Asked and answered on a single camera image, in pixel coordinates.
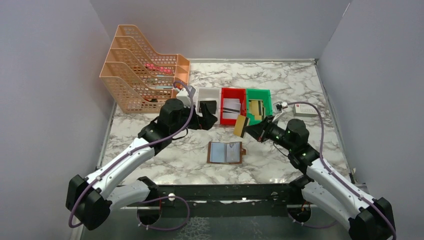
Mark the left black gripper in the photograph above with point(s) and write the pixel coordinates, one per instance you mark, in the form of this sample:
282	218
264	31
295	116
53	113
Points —
201	117

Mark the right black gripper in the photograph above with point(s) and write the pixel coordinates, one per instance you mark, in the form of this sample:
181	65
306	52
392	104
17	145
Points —
257	130

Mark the white VIP credit card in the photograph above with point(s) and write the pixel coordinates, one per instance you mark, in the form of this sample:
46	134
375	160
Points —
233	152

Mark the brown leather card holder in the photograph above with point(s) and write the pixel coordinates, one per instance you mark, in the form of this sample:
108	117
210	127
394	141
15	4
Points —
216	153

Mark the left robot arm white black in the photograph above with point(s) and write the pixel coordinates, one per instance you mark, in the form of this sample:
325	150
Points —
91	199

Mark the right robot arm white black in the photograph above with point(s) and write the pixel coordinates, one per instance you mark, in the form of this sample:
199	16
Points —
364	217

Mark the black card in white bin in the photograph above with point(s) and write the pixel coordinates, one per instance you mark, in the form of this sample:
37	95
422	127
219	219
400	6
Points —
211	105

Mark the gold cards in green bin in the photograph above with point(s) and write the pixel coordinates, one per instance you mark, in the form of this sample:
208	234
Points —
257	109

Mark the white cards in red bin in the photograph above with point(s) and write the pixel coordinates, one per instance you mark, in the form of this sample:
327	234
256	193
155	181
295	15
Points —
231	108

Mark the small white card box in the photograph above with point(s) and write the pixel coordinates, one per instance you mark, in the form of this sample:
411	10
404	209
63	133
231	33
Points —
304	110

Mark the white plastic bin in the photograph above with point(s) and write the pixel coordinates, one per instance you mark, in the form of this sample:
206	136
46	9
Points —
208	94

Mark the green plastic bin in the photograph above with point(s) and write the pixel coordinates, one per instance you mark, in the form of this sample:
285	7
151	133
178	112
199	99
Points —
261	94

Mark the pink item in organizer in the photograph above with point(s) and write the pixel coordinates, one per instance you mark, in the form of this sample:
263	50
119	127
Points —
159	70

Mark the peach plastic file organizer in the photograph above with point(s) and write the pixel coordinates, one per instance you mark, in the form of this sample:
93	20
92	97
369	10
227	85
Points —
134	88

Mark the black mounting rail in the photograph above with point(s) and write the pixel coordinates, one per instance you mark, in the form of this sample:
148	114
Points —
224	200

